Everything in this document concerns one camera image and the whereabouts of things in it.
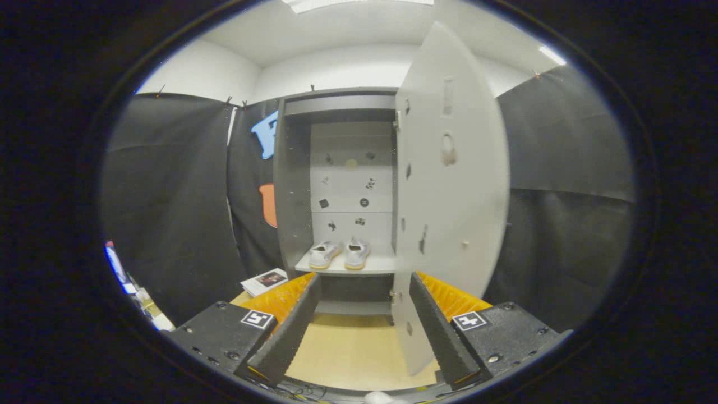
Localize blue printed sign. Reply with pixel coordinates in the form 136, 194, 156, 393
104, 241, 135, 293

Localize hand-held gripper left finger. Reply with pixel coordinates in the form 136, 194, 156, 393
167, 273, 323, 388

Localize grey shoe cabinet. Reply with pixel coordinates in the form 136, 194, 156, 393
273, 87, 400, 326

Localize small ceiling light panel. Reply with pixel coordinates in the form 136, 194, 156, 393
538, 45, 567, 67

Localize white canvas shoe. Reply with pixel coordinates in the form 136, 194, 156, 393
344, 236, 371, 270
308, 241, 344, 269

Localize black backdrop cloth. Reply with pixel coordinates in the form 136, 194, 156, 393
100, 65, 637, 332

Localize long ceiling light panel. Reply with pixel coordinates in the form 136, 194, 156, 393
283, 0, 434, 14

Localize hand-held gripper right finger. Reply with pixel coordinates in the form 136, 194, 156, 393
408, 272, 574, 391

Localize tangled floor cables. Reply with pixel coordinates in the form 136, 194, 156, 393
269, 375, 360, 402

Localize white book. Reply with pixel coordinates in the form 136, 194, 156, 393
240, 268, 289, 297

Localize light grey shoe cabinet door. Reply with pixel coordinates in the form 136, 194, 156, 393
391, 21, 511, 377

